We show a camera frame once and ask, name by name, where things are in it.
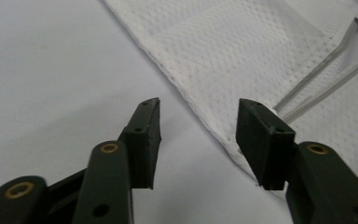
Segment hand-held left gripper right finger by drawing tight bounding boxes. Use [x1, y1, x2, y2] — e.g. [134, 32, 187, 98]
[235, 98, 296, 191]

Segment white mesh garment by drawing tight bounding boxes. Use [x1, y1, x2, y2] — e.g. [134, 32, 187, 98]
[102, 0, 358, 201]

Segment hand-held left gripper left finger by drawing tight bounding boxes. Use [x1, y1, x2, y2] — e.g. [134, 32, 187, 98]
[117, 97, 162, 190]

